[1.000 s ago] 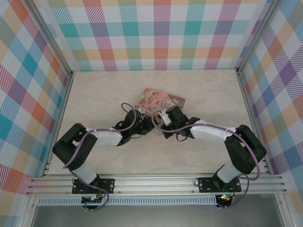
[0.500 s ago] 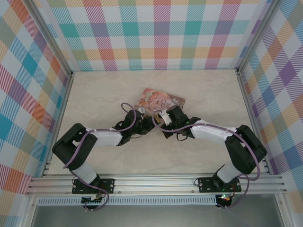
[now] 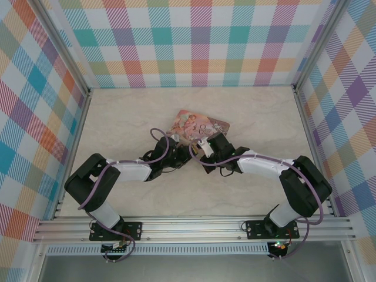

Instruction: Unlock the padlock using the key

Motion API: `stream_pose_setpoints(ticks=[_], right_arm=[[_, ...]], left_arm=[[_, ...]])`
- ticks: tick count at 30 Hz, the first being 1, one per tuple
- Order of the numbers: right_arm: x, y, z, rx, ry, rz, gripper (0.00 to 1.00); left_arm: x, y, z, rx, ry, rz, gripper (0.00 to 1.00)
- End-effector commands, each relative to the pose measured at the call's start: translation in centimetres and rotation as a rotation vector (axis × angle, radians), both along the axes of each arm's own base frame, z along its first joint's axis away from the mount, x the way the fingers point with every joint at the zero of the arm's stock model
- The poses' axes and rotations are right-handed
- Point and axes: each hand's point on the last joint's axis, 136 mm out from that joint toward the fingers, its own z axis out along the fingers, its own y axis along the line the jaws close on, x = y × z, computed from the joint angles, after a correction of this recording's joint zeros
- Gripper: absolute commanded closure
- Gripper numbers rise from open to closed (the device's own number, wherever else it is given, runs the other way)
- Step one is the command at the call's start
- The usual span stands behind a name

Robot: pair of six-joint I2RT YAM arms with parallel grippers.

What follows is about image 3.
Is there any pink illustrated tin box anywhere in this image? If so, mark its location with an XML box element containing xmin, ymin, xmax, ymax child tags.
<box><xmin>166</xmin><ymin>109</ymin><xmax>231</xmax><ymax>147</ymax></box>

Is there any small left control board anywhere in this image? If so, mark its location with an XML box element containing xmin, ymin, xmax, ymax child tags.
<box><xmin>100</xmin><ymin>243</ymin><xmax>129</xmax><ymax>254</ymax></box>

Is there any small control board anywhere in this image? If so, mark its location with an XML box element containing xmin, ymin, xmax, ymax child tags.
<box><xmin>100</xmin><ymin>243</ymin><xmax>129</xmax><ymax>254</ymax></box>
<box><xmin>268</xmin><ymin>241</ymin><xmax>289</xmax><ymax>253</ymax></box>

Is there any grey metal panel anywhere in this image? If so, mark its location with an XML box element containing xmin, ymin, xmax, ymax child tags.
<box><xmin>38</xmin><ymin>254</ymin><xmax>353</xmax><ymax>282</ymax></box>

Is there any small right control board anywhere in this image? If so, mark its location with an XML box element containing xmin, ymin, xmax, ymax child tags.
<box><xmin>268</xmin><ymin>241</ymin><xmax>289</xmax><ymax>253</ymax></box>

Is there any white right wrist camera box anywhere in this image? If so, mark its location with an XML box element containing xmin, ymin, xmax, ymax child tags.
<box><xmin>196</xmin><ymin>137</ymin><xmax>214</xmax><ymax>159</ymax></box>

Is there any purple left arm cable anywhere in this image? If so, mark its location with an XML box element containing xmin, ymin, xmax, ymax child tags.
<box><xmin>78</xmin><ymin>127</ymin><xmax>171</xmax><ymax>263</ymax></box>

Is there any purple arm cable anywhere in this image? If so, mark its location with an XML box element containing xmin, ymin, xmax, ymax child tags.
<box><xmin>189</xmin><ymin>140</ymin><xmax>325</xmax><ymax>261</ymax></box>
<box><xmin>78</xmin><ymin>127</ymin><xmax>171</xmax><ymax>263</ymax></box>

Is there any long aluminium base rail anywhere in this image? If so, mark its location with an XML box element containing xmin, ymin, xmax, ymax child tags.
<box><xmin>31</xmin><ymin>215</ymin><xmax>358</xmax><ymax>244</ymax></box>

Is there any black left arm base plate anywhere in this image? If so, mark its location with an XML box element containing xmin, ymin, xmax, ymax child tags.
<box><xmin>89</xmin><ymin>221</ymin><xmax>144</xmax><ymax>242</ymax></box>

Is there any aluminium side rail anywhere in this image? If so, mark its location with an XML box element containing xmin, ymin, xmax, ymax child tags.
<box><xmin>293</xmin><ymin>86</ymin><xmax>337</xmax><ymax>217</ymax></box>
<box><xmin>52</xmin><ymin>89</ymin><xmax>93</xmax><ymax>220</ymax></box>

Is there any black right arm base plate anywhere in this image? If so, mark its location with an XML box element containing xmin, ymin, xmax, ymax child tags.
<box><xmin>245</xmin><ymin>220</ymin><xmax>301</xmax><ymax>240</ymax></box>

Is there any white slotted cable duct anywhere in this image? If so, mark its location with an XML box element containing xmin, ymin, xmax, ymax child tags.
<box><xmin>46</xmin><ymin>245</ymin><xmax>270</xmax><ymax>257</ymax></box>

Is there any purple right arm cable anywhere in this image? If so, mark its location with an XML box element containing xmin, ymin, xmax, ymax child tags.
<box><xmin>189</xmin><ymin>140</ymin><xmax>325</xmax><ymax>261</ymax></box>

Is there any aluminium corner post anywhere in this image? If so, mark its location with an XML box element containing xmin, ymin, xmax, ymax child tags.
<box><xmin>293</xmin><ymin>0</ymin><xmax>352</xmax><ymax>92</ymax></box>
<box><xmin>34</xmin><ymin>0</ymin><xmax>92</xmax><ymax>96</ymax></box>

